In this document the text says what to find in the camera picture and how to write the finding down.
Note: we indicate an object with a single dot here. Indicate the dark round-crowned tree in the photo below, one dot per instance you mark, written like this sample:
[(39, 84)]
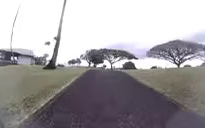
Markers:
[(94, 57)]

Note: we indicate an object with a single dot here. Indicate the wide flat-crowned tree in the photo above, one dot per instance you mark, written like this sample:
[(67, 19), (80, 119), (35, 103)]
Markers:
[(115, 53)]

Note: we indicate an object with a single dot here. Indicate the thin palm tree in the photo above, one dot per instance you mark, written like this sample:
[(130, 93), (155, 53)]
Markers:
[(12, 36)]

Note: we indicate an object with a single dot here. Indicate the tall leaning palm tree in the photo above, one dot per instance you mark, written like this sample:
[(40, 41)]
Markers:
[(57, 40)]

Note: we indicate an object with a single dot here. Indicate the grass field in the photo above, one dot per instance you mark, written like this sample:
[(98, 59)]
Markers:
[(176, 83), (23, 83)]

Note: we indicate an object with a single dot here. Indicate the large umbrella-shaped tree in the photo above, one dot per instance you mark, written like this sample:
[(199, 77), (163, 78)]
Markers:
[(176, 48)]

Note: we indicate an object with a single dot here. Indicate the dark rounded bush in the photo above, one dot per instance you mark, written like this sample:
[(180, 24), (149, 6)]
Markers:
[(129, 65)]

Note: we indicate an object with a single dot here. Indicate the dark asphalt path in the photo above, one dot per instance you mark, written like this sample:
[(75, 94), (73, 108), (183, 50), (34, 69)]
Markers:
[(106, 100)]

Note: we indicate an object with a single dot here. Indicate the low flat-roofed building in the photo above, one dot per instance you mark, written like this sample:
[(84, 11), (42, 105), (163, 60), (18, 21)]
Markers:
[(20, 53)]

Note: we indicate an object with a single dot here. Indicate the cluster of small trees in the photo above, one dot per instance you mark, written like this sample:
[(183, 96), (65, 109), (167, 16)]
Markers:
[(74, 61)]

